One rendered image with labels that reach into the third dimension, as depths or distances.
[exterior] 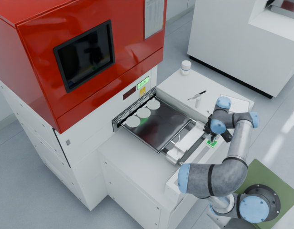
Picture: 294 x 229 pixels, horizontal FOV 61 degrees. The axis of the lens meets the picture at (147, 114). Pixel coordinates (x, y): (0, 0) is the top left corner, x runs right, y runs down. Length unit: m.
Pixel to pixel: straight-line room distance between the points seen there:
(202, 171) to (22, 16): 0.82
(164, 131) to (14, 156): 1.75
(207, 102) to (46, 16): 1.21
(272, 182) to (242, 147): 0.49
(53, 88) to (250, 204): 1.02
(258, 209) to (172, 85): 1.03
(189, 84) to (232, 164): 1.06
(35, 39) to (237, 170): 0.84
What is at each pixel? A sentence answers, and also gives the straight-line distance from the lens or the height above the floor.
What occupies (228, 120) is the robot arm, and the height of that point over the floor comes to 1.32.
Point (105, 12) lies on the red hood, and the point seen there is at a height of 1.72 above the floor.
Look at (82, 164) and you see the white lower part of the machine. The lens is 1.71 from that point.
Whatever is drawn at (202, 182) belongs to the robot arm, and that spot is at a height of 1.40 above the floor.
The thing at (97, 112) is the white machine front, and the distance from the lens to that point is 1.49.
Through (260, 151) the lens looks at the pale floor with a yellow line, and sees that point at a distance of 2.92.
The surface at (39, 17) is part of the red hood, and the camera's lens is 0.97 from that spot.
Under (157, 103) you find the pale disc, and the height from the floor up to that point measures 0.90.
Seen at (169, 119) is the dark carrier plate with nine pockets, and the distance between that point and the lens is 1.74.
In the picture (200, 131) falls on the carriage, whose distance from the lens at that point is 1.73.
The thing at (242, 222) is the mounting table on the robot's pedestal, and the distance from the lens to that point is 1.58.
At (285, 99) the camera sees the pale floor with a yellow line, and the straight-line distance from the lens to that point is 3.60.
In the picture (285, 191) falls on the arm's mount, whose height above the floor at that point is 1.02.
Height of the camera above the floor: 2.23
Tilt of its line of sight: 49 degrees down
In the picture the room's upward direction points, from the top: 1 degrees clockwise
